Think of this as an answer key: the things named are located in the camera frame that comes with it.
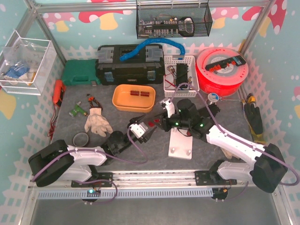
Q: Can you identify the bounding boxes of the grey slotted cable duct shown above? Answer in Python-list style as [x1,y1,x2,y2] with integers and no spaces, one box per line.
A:
[37,187,213,200]

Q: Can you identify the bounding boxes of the blue white glove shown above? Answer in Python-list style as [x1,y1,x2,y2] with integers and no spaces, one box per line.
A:
[4,62,30,81]

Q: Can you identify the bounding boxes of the black wire mesh basket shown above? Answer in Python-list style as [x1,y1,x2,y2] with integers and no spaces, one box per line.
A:
[136,0,213,39]

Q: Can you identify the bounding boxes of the white perforated basket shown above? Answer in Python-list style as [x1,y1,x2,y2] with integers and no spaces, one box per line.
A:
[163,55,200,98]

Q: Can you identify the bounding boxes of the clear acrylic wall box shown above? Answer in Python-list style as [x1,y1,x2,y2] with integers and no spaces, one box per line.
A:
[0,30,57,96]

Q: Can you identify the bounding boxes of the orange plastic tray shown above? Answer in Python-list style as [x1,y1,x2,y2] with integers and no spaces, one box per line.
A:
[112,84,156,113]

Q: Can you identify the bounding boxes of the black toolbox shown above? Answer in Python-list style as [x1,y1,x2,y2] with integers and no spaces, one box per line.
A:
[95,44,165,85]

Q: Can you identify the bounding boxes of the green plastic case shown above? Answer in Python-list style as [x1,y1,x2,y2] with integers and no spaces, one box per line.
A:
[61,59,101,86]

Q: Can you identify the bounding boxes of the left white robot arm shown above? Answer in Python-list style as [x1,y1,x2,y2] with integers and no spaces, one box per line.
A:
[28,116,156,187]

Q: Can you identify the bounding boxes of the yellow handled screwdriver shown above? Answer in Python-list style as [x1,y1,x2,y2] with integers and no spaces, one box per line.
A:
[220,93,256,105]

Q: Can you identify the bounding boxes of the green small tool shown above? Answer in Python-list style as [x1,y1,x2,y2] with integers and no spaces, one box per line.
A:
[69,101,88,117]

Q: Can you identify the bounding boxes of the small red spring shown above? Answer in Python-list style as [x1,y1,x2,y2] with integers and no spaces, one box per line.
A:
[140,91,150,97]
[130,90,140,96]

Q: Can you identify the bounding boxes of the blue corrugated hose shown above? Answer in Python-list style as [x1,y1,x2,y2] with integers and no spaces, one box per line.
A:
[120,38,186,62]

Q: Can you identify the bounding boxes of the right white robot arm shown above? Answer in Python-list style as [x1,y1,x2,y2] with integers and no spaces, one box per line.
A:
[159,97,300,193]

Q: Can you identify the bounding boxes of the solder wire spool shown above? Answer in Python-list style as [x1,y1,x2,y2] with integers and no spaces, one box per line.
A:
[206,93,220,105]

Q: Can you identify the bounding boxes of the black yellow work glove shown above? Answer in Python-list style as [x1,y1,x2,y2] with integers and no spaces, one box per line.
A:
[244,103,266,144]

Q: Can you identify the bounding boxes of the white work glove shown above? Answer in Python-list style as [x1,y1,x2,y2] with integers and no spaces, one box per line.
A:
[84,107,113,137]

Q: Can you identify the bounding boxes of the orange multimeter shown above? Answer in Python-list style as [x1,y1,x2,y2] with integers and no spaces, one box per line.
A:
[52,80,66,107]

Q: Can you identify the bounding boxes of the grey tape roll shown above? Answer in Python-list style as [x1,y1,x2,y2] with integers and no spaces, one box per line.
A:
[72,132,90,147]

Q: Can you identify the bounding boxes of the aluminium rail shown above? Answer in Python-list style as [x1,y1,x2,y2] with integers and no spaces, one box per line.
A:
[31,165,246,188]

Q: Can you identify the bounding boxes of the black terminal strip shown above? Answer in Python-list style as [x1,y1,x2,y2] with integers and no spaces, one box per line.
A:
[205,55,246,72]

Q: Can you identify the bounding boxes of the black module in basket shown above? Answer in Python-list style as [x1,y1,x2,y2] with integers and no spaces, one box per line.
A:
[176,63,188,86]

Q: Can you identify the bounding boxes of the red filament spool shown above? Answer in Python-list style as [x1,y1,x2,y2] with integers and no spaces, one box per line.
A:
[195,47,249,97]

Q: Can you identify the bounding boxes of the red handled pliers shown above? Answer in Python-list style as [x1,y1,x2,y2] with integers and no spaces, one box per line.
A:
[86,94,103,109]

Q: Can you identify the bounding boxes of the white peg base plate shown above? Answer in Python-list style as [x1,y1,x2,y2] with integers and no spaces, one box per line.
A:
[168,128,193,160]

